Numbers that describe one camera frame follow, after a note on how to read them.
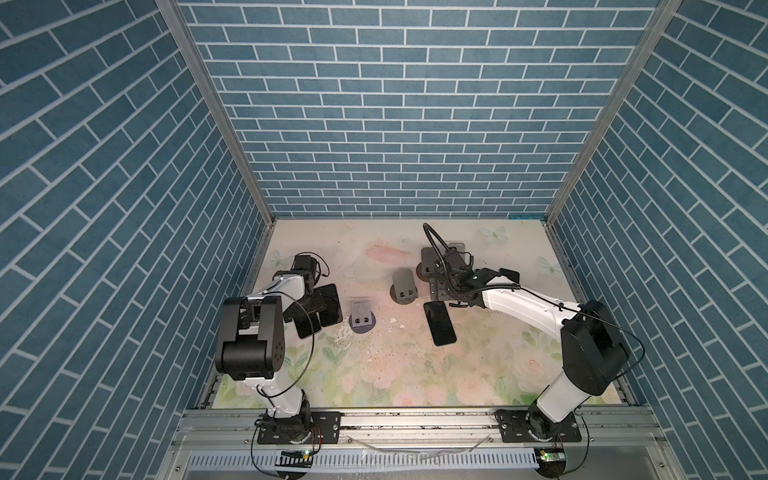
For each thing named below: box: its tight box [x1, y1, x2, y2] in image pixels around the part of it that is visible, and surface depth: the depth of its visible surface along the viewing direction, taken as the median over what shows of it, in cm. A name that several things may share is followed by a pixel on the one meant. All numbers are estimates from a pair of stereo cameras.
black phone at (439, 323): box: [423, 300, 457, 347], surface depth 93 cm
